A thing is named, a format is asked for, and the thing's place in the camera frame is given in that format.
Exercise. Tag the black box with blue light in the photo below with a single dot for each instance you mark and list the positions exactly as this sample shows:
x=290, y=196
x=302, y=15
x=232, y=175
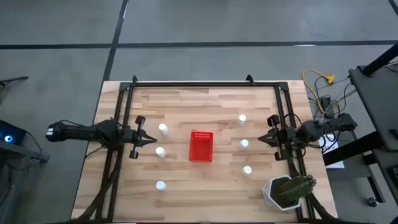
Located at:
x=12, y=133

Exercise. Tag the white paper sheet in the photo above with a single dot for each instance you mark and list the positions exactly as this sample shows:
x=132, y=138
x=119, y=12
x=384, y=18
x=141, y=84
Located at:
x=334, y=163

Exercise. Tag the black side table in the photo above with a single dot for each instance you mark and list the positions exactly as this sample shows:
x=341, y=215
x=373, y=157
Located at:
x=379, y=102

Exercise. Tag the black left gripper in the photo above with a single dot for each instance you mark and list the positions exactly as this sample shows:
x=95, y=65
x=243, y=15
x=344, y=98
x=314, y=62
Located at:
x=135, y=137

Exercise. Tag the black caster wheel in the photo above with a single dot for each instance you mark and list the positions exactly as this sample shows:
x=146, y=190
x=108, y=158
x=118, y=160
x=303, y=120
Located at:
x=372, y=202

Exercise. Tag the black aluminium table frame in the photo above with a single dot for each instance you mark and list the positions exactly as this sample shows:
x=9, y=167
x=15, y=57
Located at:
x=202, y=84

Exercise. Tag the white faceted plant pot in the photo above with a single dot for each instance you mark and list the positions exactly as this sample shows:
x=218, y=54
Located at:
x=265, y=194

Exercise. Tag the white pill bottle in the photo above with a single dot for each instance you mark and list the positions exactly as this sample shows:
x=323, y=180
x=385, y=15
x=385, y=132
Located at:
x=242, y=119
x=247, y=170
x=244, y=143
x=160, y=152
x=163, y=128
x=160, y=185

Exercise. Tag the green cactus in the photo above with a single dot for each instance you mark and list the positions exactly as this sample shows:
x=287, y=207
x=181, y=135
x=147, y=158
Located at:
x=295, y=186

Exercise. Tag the black stand leg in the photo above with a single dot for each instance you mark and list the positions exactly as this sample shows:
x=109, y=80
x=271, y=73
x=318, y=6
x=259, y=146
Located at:
x=15, y=80

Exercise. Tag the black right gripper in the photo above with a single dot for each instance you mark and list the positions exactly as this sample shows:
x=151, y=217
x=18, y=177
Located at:
x=284, y=137

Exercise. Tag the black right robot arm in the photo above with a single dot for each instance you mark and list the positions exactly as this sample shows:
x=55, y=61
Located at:
x=311, y=130

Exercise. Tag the black power strip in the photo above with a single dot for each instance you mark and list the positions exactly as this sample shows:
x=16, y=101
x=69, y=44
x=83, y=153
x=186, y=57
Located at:
x=326, y=102

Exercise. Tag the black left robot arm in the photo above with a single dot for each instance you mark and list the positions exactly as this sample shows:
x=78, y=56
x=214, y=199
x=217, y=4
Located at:
x=81, y=132

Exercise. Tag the red plastic basket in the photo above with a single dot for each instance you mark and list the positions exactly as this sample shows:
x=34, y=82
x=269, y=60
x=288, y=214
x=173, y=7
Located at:
x=201, y=147

